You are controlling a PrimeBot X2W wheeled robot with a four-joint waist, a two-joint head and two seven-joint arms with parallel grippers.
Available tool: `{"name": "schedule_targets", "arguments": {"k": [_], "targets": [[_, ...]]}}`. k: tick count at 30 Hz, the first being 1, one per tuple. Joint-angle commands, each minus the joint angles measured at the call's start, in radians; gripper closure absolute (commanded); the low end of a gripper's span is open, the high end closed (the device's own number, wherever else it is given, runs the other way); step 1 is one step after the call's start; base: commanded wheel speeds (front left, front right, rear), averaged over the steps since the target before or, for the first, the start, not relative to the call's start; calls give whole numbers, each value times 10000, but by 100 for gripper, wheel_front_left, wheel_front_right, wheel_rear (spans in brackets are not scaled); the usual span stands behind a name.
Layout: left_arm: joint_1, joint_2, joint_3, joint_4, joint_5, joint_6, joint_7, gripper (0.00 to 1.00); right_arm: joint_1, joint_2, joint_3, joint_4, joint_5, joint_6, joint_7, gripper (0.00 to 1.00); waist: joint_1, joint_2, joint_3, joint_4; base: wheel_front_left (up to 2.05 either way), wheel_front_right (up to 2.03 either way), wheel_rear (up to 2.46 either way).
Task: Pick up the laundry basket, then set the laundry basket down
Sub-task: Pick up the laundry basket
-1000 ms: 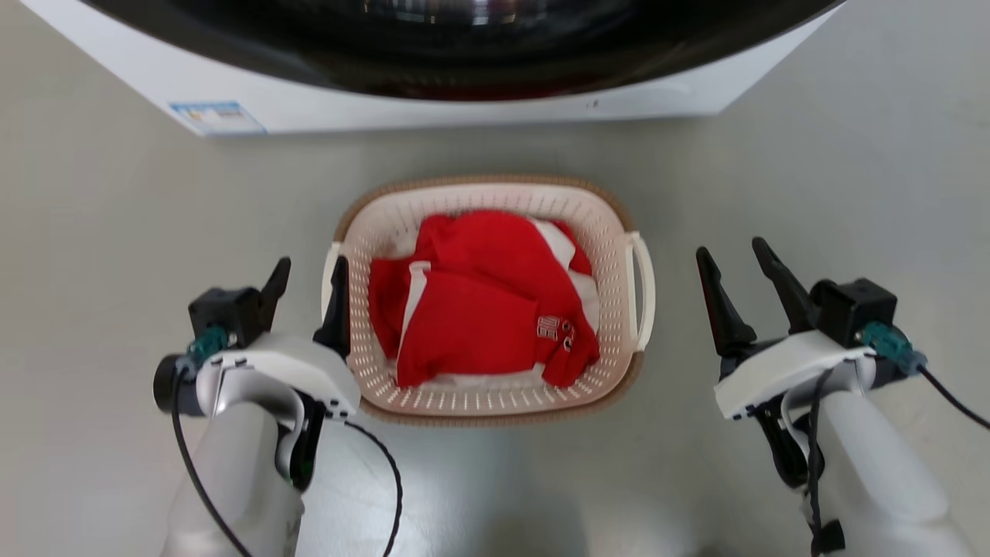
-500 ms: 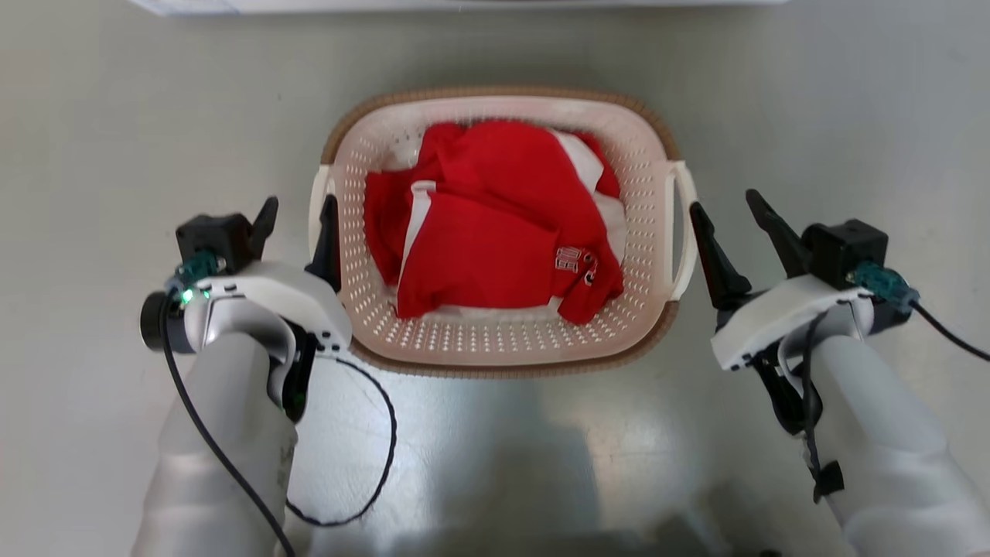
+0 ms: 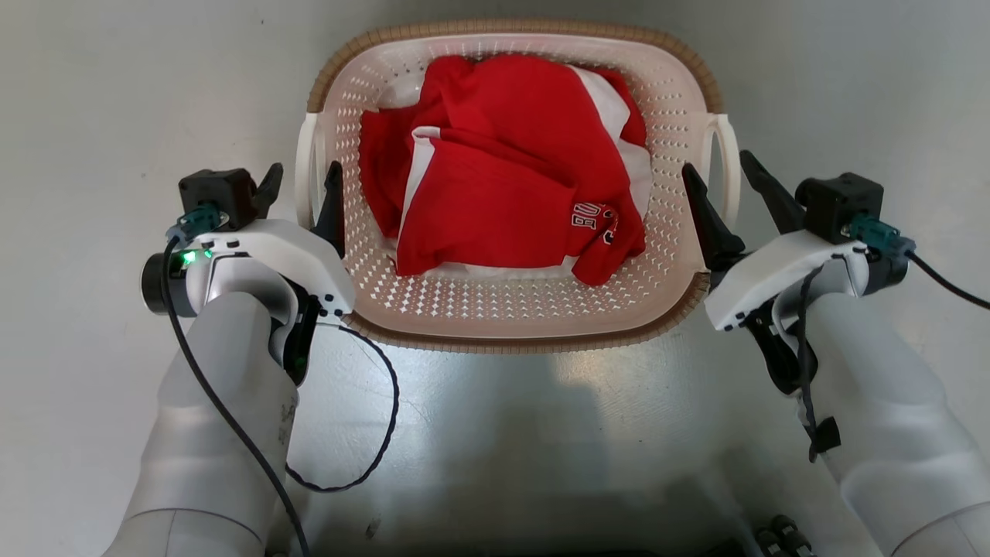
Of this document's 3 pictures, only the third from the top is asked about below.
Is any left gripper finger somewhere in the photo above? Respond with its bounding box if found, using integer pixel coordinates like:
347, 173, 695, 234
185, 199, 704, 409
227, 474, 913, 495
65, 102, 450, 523
251, 162, 284, 222
311, 160, 347, 261

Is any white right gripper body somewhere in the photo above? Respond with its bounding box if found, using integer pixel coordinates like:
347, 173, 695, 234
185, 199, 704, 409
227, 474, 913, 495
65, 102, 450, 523
704, 230, 910, 333

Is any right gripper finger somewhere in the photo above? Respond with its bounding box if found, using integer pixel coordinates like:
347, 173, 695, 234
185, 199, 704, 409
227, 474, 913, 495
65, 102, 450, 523
681, 162, 748, 272
739, 149, 807, 235

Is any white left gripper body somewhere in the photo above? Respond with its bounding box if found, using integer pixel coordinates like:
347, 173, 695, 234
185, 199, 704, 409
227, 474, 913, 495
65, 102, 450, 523
142, 219, 357, 326

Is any beige plastic laundry basket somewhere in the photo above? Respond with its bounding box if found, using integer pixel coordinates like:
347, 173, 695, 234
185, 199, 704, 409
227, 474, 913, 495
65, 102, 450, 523
295, 19, 742, 355

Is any red and white garment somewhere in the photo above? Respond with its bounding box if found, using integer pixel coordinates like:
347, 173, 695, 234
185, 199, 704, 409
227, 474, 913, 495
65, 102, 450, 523
359, 53, 653, 287

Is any right gripper strapped black cable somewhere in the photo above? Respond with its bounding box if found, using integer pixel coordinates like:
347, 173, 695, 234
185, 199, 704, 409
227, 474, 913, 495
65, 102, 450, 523
795, 263, 842, 464

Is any right camera black cable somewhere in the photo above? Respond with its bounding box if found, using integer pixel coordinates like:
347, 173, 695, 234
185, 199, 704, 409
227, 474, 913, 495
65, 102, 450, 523
848, 214, 990, 311

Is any camera black cable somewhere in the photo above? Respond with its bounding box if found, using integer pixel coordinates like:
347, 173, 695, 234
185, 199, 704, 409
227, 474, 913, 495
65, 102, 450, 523
848, 214, 990, 311
160, 203, 312, 557

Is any left camera black cable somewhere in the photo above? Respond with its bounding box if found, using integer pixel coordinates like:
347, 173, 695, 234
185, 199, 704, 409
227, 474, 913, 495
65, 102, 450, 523
160, 203, 312, 557

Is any left gripper looped black cable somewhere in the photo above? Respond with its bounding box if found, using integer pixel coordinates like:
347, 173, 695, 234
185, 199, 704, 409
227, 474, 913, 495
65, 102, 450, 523
285, 323, 401, 494

